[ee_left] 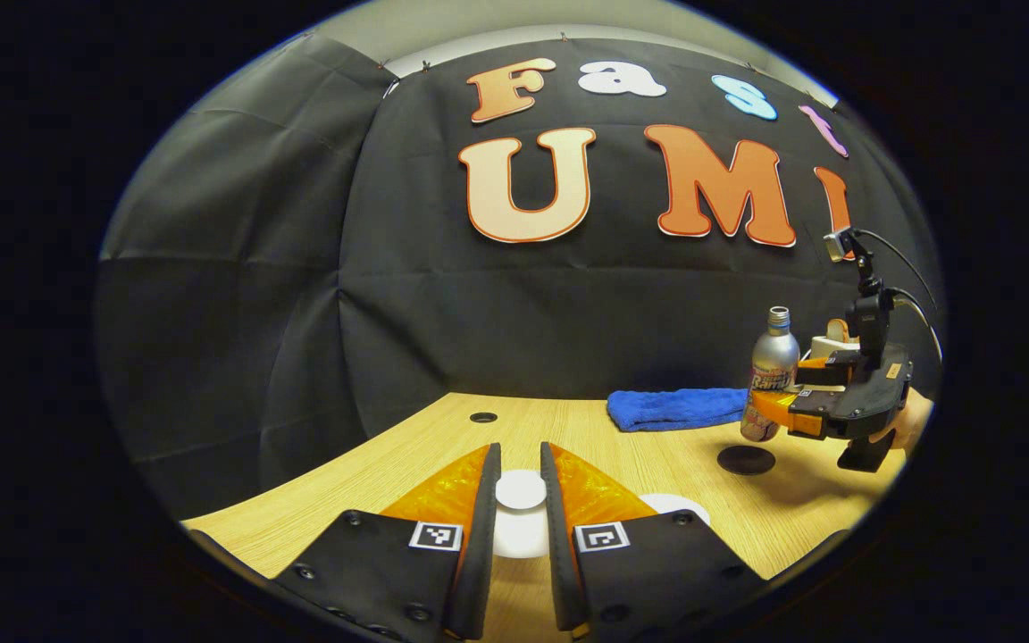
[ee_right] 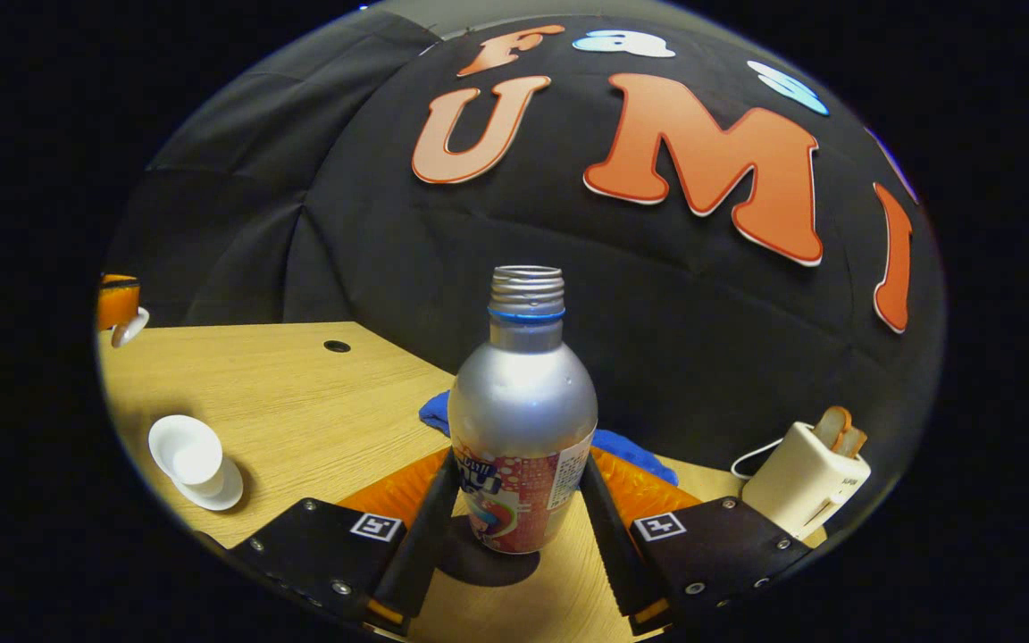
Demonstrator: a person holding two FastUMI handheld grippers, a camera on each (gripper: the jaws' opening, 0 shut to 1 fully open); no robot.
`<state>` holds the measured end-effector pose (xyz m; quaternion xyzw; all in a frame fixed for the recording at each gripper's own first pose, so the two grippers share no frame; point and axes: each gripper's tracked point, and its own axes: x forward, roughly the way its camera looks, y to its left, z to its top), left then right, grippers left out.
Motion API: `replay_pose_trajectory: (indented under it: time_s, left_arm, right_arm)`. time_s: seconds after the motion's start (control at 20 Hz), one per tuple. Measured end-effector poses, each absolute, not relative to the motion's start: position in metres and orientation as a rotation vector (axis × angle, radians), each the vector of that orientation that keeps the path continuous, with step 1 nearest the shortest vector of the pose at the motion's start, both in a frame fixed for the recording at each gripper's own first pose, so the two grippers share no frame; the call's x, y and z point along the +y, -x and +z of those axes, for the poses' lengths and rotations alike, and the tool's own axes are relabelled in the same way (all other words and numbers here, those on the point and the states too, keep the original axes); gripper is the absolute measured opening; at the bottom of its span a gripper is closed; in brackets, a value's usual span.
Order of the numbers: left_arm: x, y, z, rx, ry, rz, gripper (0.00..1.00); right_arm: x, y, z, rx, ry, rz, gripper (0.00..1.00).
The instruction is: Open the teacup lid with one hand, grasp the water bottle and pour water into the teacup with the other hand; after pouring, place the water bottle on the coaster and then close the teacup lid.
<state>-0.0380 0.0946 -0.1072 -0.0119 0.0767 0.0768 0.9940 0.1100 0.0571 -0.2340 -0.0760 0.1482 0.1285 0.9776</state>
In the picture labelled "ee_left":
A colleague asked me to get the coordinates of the dark round coaster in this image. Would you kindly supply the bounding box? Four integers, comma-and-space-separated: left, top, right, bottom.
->
716, 445, 777, 476

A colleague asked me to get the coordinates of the silver water bottle pink label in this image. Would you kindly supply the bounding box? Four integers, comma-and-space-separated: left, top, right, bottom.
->
740, 306, 801, 443

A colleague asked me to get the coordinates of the white toaster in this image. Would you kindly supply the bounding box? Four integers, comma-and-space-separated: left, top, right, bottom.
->
811, 335, 864, 363

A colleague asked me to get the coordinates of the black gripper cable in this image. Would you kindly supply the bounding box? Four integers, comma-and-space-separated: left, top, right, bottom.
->
856, 229, 939, 312
891, 288, 944, 363

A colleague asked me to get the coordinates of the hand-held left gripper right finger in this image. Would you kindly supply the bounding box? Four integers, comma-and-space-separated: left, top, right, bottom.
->
539, 441, 770, 642

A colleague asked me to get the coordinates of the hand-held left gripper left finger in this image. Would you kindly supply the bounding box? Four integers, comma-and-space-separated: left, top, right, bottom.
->
272, 442, 503, 642

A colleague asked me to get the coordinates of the black backdrop cloth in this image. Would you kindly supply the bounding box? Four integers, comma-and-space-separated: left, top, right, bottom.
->
95, 36, 940, 519

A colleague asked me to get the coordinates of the blue towel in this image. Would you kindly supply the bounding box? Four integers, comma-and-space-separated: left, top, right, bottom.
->
607, 387, 752, 433

